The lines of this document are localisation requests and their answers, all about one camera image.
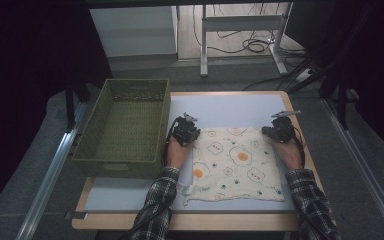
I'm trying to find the dark curtain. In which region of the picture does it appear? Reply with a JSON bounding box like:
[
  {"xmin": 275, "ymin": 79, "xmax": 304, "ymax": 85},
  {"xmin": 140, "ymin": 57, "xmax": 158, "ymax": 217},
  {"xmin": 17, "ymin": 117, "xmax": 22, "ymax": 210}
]
[
  {"xmin": 0, "ymin": 0, "xmax": 115, "ymax": 223},
  {"xmin": 284, "ymin": 0, "xmax": 384, "ymax": 164}
]

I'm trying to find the white cabinet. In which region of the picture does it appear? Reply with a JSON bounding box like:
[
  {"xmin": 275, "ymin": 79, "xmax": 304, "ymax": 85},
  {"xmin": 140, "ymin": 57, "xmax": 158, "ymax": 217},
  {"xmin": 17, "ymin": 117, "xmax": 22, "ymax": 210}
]
[{"xmin": 89, "ymin": 5, "xmax": 178, "ymax": 58}]

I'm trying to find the green woven basket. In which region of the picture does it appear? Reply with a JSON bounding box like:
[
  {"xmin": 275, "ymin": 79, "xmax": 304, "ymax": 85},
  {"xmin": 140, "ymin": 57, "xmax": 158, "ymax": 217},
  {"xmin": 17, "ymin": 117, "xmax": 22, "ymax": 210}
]
[{"xmin": 71, "ymin": 78, "xmax": 172, "ymax": 180}]

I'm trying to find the white metal desk frame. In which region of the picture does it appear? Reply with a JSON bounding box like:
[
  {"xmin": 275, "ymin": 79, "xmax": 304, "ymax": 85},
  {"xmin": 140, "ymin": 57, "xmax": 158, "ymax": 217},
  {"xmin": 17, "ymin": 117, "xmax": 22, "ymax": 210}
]
[{"xmin": 199, "ymin": 2, "xmax": 293, "ymax": 78}]

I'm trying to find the aluminium floor rail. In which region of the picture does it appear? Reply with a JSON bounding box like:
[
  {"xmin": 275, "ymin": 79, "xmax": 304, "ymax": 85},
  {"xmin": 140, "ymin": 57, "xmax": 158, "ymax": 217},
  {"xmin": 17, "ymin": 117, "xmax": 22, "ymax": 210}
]
[
  {"xmin": 319, "ymin": 97, "xmax": 384, "ymax": 240},
  {"xmin": 14, "ymin": 99, "xmax": 88, "ymax": 240}
]

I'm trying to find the black metal stand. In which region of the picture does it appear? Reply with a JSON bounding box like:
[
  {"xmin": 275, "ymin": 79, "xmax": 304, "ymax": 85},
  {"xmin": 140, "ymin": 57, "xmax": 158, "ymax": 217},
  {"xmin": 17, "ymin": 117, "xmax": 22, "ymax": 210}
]
[{"xmin": 64, "ymin": 79, "xmax": 92, "ymax": 132}]

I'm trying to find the black tripod stand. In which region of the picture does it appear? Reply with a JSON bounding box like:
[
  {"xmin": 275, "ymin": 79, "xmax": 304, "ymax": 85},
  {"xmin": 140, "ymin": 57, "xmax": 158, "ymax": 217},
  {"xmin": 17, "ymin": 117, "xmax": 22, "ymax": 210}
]
[{"xmin": 285, "ymin": 54, "xmax": 351, "ymax": 132}]

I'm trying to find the person's left hand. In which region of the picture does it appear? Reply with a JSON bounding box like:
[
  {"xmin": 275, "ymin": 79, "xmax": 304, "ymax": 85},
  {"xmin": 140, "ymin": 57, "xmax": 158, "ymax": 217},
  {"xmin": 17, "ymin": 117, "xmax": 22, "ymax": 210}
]
[{"xmin": 165, "ymin": 137, "xmax": 193, "ymax": 170}]

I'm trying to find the person's right hand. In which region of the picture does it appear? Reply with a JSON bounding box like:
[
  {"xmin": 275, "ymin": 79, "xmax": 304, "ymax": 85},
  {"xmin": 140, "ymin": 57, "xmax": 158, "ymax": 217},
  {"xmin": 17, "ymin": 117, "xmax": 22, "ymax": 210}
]
[{"xmin": 273, "ymin": 137, "xmax": 303, "ymax": 171}]

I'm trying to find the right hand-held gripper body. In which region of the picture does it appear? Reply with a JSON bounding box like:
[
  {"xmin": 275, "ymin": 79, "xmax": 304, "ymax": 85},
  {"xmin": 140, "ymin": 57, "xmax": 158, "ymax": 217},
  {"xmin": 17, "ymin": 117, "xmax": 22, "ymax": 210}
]
[{"xmin": 271, "ymin": 110, "xmax": 302, "ymax": 144}]

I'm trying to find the tangle of black floor cables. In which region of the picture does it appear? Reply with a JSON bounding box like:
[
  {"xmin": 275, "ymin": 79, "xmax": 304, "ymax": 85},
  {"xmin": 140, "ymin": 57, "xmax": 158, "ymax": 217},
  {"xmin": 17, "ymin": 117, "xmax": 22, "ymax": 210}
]
[{"xmin": 192, "ymin": 3, "xmax": 309, "ymax": 93}]

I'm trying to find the white power strip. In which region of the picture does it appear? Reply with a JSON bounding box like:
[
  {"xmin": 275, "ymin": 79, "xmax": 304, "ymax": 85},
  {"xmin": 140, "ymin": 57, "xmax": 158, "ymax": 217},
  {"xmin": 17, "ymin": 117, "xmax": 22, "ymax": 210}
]
[{"xmin": 294, "ymin": 68, "xmax": 314, "ymax": 83}]

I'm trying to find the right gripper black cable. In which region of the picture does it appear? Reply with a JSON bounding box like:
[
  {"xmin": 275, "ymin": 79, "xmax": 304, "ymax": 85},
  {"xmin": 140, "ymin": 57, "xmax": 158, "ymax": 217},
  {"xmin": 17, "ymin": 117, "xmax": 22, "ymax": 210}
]
[{"xmin": 293, "ymin": 127, "xmax": 308, "ymax": 168}]

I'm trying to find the cream egg print cloth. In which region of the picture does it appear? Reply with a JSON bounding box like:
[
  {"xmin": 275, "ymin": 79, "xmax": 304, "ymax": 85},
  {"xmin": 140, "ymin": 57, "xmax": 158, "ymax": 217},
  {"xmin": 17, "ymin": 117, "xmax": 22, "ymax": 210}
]
[{"xmin": 183, "ymin": 126, "xmax": 285, "ymax": 205}]

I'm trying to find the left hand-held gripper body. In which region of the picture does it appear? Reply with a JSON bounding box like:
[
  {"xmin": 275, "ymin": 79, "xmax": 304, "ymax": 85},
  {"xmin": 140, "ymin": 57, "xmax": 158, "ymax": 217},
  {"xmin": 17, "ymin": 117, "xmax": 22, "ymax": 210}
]
[{"xmin": 172, "ymin": 112, "xmax": 202, "ymax": 147}]

